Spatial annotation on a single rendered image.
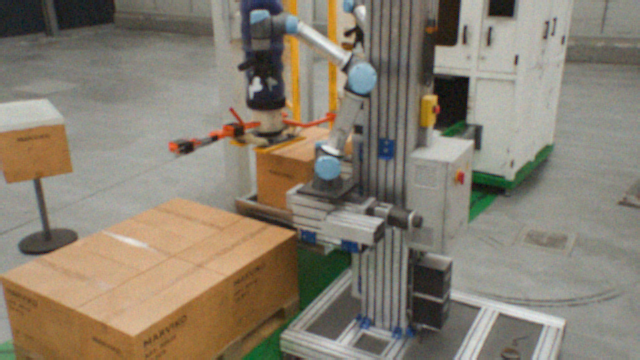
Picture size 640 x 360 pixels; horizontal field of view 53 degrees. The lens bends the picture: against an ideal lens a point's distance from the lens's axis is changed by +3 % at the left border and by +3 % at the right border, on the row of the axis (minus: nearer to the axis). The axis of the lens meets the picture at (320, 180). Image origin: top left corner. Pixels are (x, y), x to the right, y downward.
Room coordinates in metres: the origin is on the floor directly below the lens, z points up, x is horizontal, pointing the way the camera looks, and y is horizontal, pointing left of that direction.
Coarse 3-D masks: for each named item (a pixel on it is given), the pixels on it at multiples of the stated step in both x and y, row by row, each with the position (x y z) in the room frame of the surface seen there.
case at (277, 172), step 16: (320, 128) 4.04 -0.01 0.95; (304, 144) 3.70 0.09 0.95; (352, 144) 3.78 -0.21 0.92; (256, 160) 3.61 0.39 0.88; (272, 160) 3.54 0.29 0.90; (288, 160) 3.47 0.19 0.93; (304, 160) 3.40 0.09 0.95; (256, 176) 3.62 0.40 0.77; (272, 176) 3.54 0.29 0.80; (288, 176) 3.47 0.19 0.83; (304, 176) 3.40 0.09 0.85; (272, 192) 3.54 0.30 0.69
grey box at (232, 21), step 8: (224, 0) 4.52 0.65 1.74; (232, 0) 4.54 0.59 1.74; (224, 8) 4.52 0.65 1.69; (232, 8) 4.53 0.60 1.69; (224, 16) 4.52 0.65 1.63; (232, 16) 4.53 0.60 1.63; (240, 16) 4.60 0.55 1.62; (232, 24) 4.52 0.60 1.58; (232, 32) 4.52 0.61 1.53; (232, 40) 4.52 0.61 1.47
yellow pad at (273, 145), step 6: (288, 138) 3.36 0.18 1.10; (294, 138) 3.37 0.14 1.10; (300, 138) 3.38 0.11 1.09; (270, 144) 3.26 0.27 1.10; (276, 144) 3.26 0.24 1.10; (282, 144) 3.28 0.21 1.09; (288, 144) 3.31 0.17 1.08; (252, 150) 3.23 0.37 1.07; (258, 150) 3.20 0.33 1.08; (264, 150) 3.17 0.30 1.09; (270, 150) 3.20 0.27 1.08
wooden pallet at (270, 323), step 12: (288, 300) 3.19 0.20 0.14; (276, 312) 3.20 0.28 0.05; (288, 312) 3.19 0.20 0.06; (264, 324) 3.12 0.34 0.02; (276, 324) 3.12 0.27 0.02; (240, 336) 2.84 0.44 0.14; (252, 336) 3.01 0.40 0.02; (264, 336) 3.00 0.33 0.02; (24, 348) 2.80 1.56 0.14; (228, 348) 2.76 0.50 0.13; (240, 348) 2.83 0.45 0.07; (252, 348) 2.91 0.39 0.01
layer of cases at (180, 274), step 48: (96, 240) 3.23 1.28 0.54; (144, 240) 3.21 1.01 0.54; (192, 240) 3.20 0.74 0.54; (240, 240) 3.19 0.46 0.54; (288, 240) 3.21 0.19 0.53; (48, 288) 2.72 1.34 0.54; (96, 288) 2.70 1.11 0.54; (144, 288) 2.69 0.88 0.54; (192, 288) 2.68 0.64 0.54; (240, 288) 2.86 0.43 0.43; (288, 288) 3.20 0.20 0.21; (48, 336) 2.67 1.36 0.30; (96, 336) 2.45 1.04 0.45; (144, 336) 2.35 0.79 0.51; (192, 336) 2.57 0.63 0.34
